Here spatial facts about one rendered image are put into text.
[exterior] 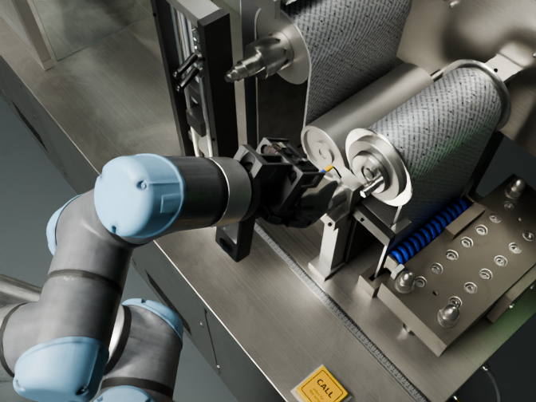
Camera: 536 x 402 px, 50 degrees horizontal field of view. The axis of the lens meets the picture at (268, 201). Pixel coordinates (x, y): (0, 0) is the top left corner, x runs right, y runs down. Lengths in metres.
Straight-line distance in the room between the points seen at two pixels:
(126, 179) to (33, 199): 2.10
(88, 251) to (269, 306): 0.68
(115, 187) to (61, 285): 0.11
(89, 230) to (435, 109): 0.61
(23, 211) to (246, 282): 1.52
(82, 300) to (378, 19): 0.71
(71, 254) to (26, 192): 2.06
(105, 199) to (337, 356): 0.74
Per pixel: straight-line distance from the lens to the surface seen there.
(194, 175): 0.55
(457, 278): 1.14
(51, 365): 0.54
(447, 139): 0.98
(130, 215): 0.52
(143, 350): 0.96
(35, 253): 2.46
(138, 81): 1.62
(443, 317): 1.08
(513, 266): 1.19
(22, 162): 2.75
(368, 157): 0.93
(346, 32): 1.01
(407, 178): 0.92
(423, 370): 1.20
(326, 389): 1.13
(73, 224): 0.61
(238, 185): 0.59
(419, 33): 1.25
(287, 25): 0.98
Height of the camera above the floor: 2.01
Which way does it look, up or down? 56 degrees down
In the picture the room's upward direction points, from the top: straight up
